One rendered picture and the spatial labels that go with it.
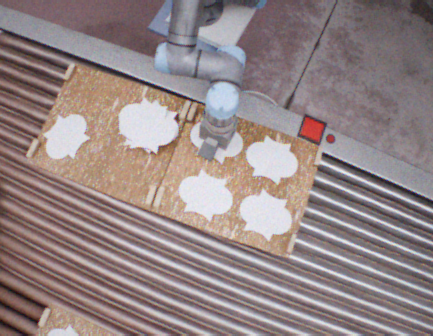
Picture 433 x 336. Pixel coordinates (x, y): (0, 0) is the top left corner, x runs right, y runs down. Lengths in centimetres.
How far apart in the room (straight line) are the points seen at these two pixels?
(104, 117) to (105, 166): 15
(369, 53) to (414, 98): 36
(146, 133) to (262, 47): 139
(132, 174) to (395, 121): 166
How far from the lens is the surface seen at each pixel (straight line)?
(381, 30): 293
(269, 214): 139
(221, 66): 119
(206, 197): 138
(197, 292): 138
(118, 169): 143
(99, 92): 152
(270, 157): 143
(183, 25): 117
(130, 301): 139
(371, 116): 265
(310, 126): 150
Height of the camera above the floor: 230
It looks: 74 degrees down
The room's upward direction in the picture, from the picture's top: 9 degrees clockwise
